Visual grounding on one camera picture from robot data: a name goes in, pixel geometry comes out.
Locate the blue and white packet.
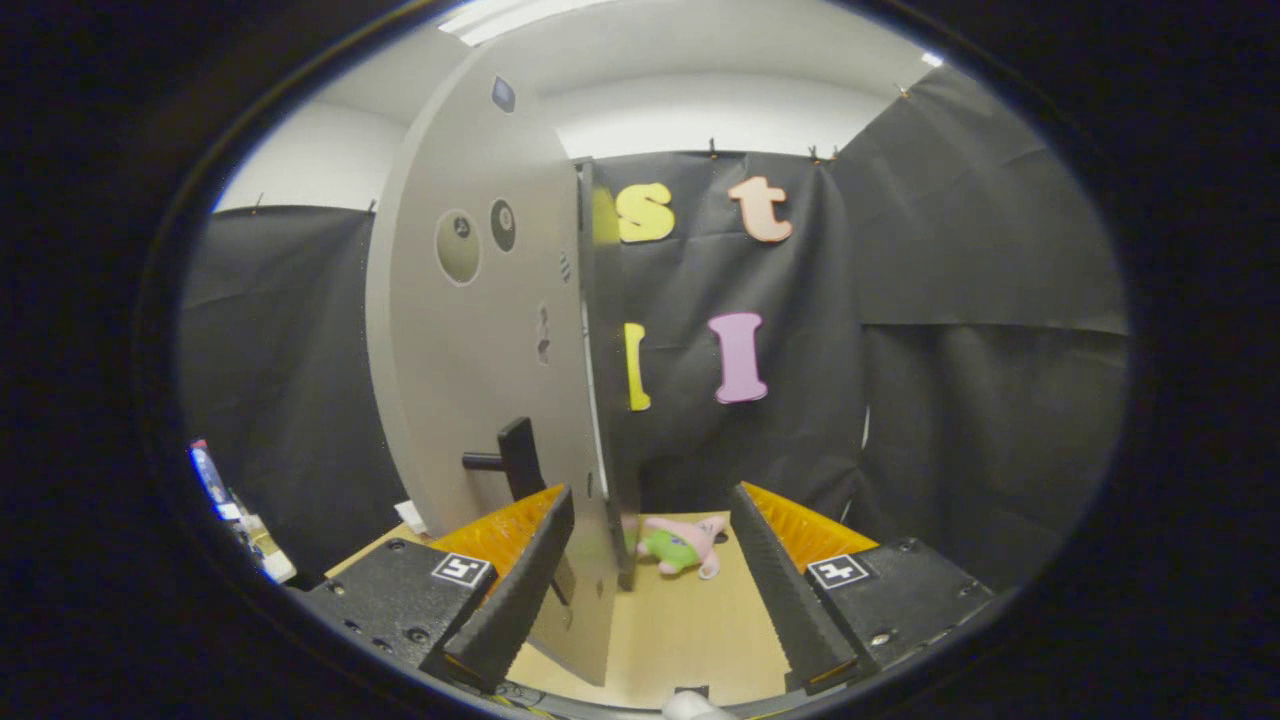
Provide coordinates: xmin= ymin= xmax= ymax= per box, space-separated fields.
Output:
xmin=188 ymin=440 xmax=231 ymax=516

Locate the white and yellow box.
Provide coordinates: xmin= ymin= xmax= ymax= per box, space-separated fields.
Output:
xmin=228 ymin=510 xmax=299 ymax=585

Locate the black backdrop cloth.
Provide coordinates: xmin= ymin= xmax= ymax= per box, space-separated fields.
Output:
xmin=178 ymin=65 xmax=1131 ymax=591

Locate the long ceiling light panel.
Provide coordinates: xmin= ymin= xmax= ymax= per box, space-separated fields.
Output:
xmin=437 ymin=0 xmax=611 ymax=47

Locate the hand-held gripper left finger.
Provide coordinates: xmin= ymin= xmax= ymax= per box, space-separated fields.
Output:
xmin=292 ymin=485 xmax=577 ymax=693

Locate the grey shoe cabinet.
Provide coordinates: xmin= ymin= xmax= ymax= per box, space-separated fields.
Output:
xmin=575 ymin=158 xmax=643 ymax=593

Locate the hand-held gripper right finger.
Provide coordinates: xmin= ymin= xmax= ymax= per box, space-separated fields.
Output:
xmin=730 ymin=482 xmax=996 ymax=696

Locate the pink and green plush toy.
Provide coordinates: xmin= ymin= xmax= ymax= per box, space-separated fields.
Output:
xmin=622 ymin=515 xmax=728 ymax=581

